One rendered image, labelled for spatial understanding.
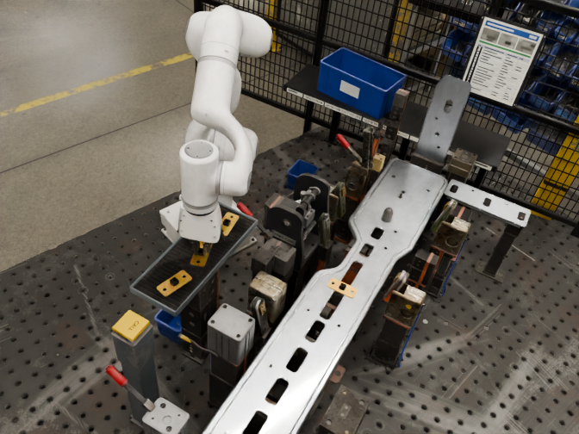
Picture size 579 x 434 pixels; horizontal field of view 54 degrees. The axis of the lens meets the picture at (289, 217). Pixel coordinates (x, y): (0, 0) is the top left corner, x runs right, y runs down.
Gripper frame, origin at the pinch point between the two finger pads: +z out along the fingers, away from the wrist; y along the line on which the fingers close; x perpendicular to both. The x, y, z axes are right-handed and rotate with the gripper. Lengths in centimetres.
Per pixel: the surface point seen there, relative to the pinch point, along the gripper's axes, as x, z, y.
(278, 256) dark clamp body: 11.2, 10.8, 18.9
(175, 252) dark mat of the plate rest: -1.4, 2.5, -6.5
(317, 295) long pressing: 6.1, 18.5, 31.7
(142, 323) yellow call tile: -23.7, 2.5, -7.2
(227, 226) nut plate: 10.6, 2.2, 4.1
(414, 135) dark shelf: 88, 16, 58
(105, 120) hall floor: 192, 119, -121
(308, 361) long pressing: -15.1, 18.4, 32.3
